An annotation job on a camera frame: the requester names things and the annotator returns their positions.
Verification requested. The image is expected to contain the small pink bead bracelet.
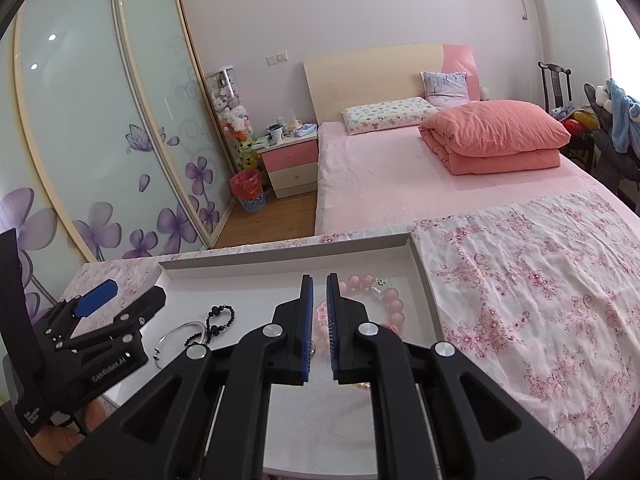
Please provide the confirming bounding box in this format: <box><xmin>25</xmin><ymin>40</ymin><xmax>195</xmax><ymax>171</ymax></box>
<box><xmin>314</xmin><ymin>300</ymin><xmax>332</xmax><ymax>358</ymax></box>

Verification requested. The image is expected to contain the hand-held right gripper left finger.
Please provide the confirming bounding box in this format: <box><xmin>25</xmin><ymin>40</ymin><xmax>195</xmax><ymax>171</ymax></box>
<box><xmin>55</xmin><ymin>275</ymin><xmax>314</xmax><ymax>480</ymax></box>

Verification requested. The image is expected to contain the plush toy display tower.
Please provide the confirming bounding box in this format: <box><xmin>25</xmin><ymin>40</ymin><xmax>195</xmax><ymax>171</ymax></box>
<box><xmin>204</xmin><ymin>66</ymin><xmax>262</xmax><ymax>172</ymax></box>

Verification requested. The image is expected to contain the pink and cream nightstand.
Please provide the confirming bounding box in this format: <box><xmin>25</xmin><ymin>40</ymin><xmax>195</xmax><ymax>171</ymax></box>
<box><xmin>256</xmin><ymin>135</ymin><xmax>320</xmax><ymax>199</ymax></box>

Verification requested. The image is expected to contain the cream and pink headboard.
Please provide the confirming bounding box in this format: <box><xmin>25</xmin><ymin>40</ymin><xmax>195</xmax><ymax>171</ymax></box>
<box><xmin>303</xmin><ymin>43</ymin><xmax>479</xmax><ymax>126</ymax></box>

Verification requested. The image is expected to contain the lilac printed pillow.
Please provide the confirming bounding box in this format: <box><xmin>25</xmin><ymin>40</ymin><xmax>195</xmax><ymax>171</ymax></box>
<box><xmin>419</xmin><ymin>71</ymin><xmax>471</xmax><ymax>109</ymax></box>

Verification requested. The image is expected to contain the folded salmon pink quilt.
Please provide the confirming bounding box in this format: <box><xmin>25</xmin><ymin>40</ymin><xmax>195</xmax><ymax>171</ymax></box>
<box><xmin>418</xmin><ymin>100</ymin><xmax>572</xmax><ymax>176</ymax></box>

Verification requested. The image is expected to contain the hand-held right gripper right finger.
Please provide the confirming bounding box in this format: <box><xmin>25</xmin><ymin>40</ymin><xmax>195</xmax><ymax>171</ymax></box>
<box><xmin>326</xmin><ymin>273</ymin><xmax>586</xmax><ymax>480</ymax></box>

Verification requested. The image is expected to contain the silver bangle with pearl ends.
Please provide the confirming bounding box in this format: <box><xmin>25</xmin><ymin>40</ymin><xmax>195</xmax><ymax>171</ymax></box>
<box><xmin>155</xmin><ymin>321</ymin><xmax>207</xmax><ymax>362</ymax></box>

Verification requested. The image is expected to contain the pink floral tablecloth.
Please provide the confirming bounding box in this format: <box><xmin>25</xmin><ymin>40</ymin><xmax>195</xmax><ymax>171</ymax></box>
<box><xmin>50</xmin><ymin>187</ymin><xmax>640</xmax><ymax>480</ymax></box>

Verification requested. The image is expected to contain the patterned cream pillow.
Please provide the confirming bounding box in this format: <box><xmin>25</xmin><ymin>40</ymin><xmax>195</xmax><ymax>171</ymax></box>
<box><xmin>341</xmin><ymin>96</ymin><xmax>441</xmax><ymax>136</ymax></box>

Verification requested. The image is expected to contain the waste bin with red bag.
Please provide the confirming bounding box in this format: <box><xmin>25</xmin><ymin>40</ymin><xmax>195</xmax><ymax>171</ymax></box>
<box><xmin>229</xmin><ymin>169</ymin><xmax>271</xmax><ymax>214</ymax></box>

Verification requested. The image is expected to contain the dark wooden chair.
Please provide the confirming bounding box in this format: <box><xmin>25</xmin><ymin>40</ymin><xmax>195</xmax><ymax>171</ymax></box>
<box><xmin>537</xmin><ymin>61</ymin><xmax>597</xmax><ymax>172</ymax></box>

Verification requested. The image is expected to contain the black bead bracelet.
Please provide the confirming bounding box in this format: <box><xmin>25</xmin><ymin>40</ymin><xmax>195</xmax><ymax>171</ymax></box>
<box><xmin>186</xmin><ymin>305</ymin><xmax>237</xmax><ymax>349</ymax></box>

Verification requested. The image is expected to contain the grey chair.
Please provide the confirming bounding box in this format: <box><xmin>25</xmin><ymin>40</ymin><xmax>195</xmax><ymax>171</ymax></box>
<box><xmin>582</xmin><ymin>85</ymin><xmax>640</xmax><ymax>197</ymax></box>

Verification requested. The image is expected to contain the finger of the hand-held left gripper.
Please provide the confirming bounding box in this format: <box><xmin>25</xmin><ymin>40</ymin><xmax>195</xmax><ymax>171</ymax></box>
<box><xmin>32</xmin><ymin>280</ymin><xmax>119</xmax><ymax>343</ymax></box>
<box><xmin>65</xmin><ymin>287</ymin><xmax>167</xmax><ymax>356</ymax></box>

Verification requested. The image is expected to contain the person's left hand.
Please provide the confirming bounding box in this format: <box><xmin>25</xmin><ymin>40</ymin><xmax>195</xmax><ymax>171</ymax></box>
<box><xmin>30</xmin><ymin>400</ymin><xmax>110</xmax><ymax>468</ymax></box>

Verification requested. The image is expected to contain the bed with pink sheet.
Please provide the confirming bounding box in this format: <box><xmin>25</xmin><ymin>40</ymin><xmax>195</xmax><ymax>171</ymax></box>
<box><xmin>314</xmin><ymin>121</ymin><xmax>632</xmax><ymax>237</ymax></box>

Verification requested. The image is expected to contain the grey cardboard tray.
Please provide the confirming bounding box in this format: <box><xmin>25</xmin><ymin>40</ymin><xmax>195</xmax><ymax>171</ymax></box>
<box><xmin>100</xmin><ymin>232</ymin><xmax>444</xmax><ymax>468</ymax></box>

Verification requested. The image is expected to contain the large pink bead bracelet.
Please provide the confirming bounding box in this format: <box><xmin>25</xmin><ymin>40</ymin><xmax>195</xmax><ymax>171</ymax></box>
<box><xmin>339</xmin><ymin>274</ymin><xmax>407</xmax><ymax>335</ymax></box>

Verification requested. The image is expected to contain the pile of colourful toys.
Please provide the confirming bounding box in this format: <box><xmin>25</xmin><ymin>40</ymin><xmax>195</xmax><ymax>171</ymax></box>
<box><xmin>551</xmin><ymin>102</ymin><xmax>599</xmax><ymax>137</ymax></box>

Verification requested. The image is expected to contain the floral sliding door wardrobe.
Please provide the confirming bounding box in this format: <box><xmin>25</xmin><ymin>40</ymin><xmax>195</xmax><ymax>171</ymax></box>
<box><xmin>0</xmin><ymin>0</ymin><xmax>237</xmax><ymax>322</ymax></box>

